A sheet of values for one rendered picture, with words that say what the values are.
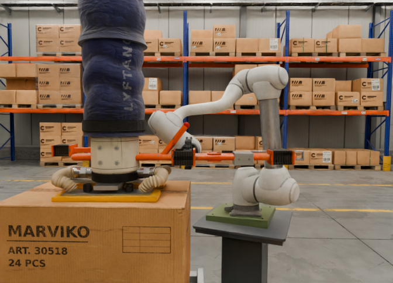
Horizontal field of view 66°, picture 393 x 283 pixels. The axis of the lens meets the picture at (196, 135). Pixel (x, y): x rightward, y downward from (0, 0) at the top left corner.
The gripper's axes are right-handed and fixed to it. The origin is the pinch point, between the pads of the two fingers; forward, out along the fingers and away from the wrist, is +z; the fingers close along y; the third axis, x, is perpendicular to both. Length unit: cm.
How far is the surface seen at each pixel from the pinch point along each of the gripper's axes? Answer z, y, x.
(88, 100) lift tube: 8.9, -19.6, 32.9
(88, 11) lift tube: 11, -48, 32
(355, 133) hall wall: -832, 21, -490
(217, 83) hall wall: -838, -131, -60
